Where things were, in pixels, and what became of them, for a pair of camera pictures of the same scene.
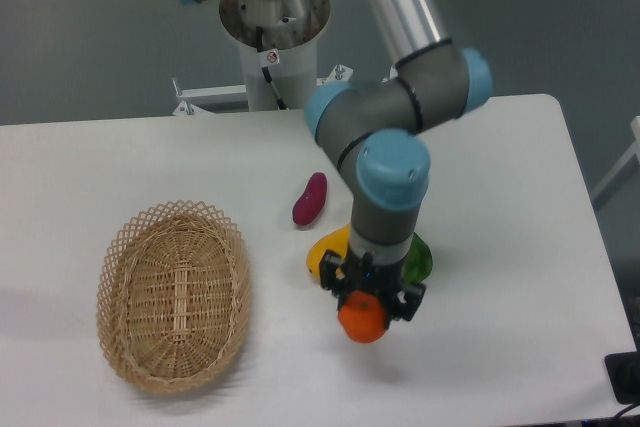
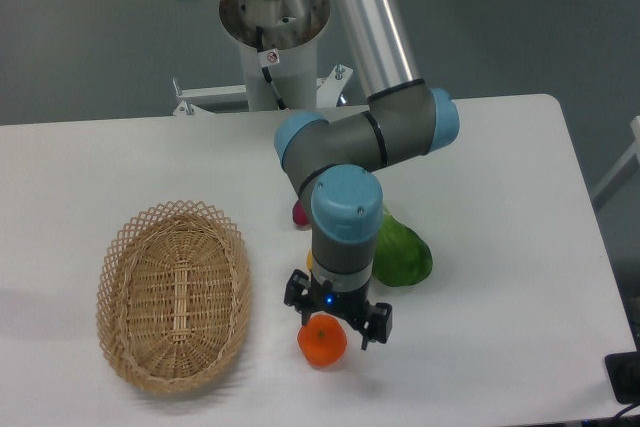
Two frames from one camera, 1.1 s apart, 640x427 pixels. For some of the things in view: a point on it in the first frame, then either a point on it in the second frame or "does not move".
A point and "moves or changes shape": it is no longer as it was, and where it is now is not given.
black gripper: x=365 y=273 -> x=349 y=305
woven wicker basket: x=174 y=294 does not move
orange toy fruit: x=362 y=316 moves or changes shape
